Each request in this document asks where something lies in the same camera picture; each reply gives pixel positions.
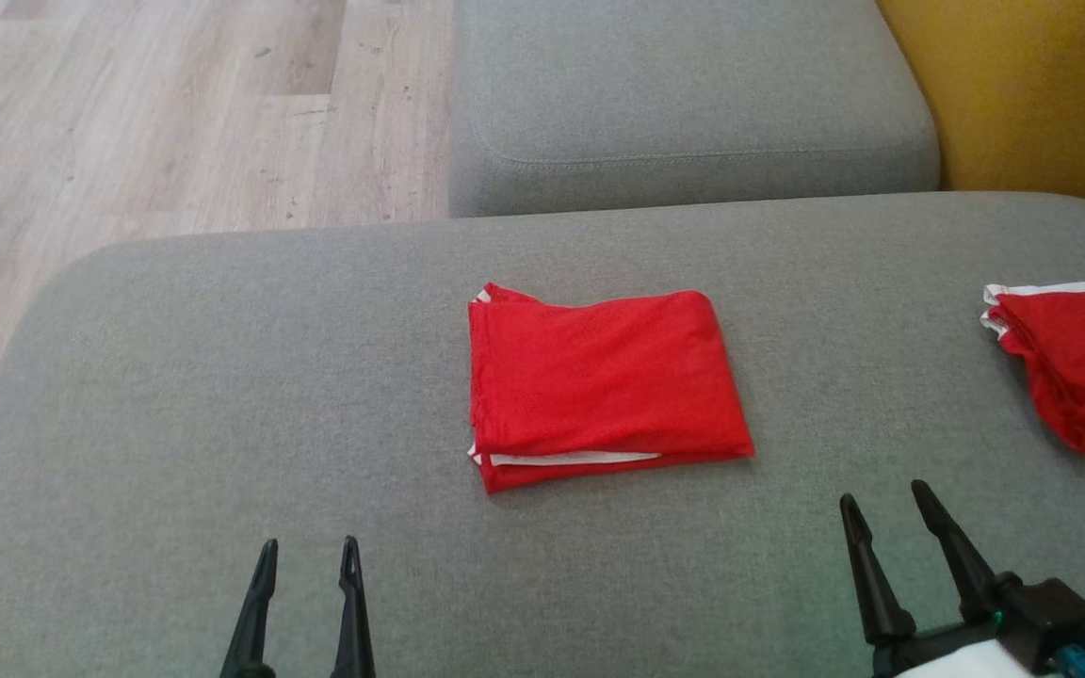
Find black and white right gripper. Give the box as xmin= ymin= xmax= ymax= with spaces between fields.
xmin=839 ymin=479 xmax=1085 ymax=678

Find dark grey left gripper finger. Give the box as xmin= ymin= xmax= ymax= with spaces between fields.
xmin=220 ymin=539 xmax=280 ymax=678
xmin=331 ymin=536 xmax=377 ymax=678

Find red shorts with white stripe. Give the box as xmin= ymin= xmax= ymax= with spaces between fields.
xmin=980 ymin=281 xmax=1085 ymax=469

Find red Bulls basketball jersey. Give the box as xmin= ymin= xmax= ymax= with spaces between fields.
xmin=467 ymin=282 xmax=755 ymax=494

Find large grey sofa seat cushion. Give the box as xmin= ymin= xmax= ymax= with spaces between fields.
xmin=0 ymin=191 xmax=1085 ymax=678

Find yellow upholstered furniture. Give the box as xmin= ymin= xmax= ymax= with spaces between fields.
xmin=877 ymin=0 xmax=1085 ymax=225

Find small grey sofa cushion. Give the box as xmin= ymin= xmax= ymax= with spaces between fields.
xmin=449 ymin=0 xmax=941 ymax=218

